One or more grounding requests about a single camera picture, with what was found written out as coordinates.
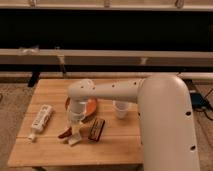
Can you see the dark red chocolate bar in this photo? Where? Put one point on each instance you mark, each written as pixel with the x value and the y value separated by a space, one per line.
pixel 96 129

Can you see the white plastic cup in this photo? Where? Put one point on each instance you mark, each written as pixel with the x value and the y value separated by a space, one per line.
pixel 121 108

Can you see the orange bowl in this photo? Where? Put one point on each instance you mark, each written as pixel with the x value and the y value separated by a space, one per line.
pixel 91 107

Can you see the white toothpaste tube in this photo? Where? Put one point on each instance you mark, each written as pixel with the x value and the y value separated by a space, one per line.
pixel 40 121

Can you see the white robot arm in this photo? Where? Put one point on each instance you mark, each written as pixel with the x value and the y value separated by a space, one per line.
pixel 166 117

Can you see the red pepper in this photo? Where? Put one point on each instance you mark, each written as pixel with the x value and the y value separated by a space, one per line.
pixel 67 133

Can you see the wooden table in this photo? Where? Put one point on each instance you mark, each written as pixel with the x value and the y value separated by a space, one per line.
pixel 119 143

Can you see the blue device on floor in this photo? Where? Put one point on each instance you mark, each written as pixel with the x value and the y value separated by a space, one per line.
pixel 197 100

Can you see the white sponge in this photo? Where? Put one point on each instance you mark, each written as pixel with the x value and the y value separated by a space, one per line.
pixel 73 139

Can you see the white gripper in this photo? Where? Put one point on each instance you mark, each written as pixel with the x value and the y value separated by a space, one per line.
pixel 76 113

